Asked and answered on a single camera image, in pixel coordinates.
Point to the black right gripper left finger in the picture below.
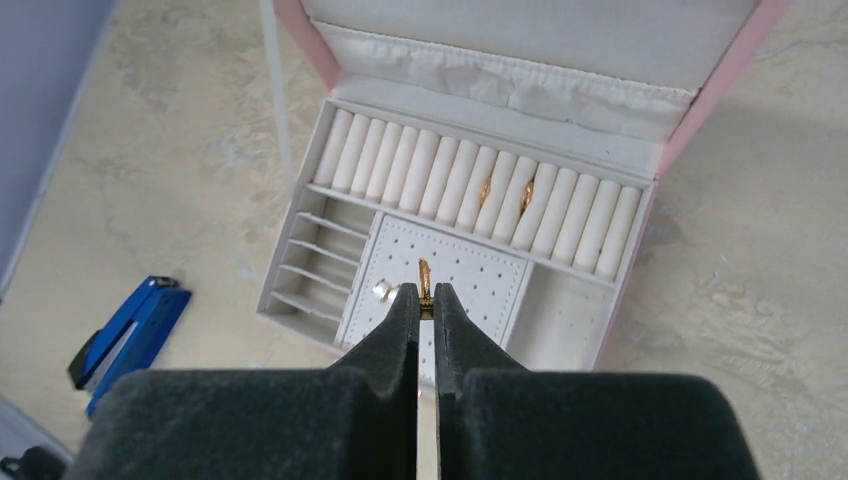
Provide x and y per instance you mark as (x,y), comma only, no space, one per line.
(355,419)

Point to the pink jewelry box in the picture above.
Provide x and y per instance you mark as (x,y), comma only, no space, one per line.
(509,148)

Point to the blue stapler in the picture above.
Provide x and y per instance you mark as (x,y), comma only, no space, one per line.
(131,339)

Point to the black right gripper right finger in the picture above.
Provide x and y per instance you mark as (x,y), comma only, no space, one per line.
(500,420)

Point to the gold earring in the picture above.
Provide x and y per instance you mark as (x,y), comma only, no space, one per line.
(384,291)

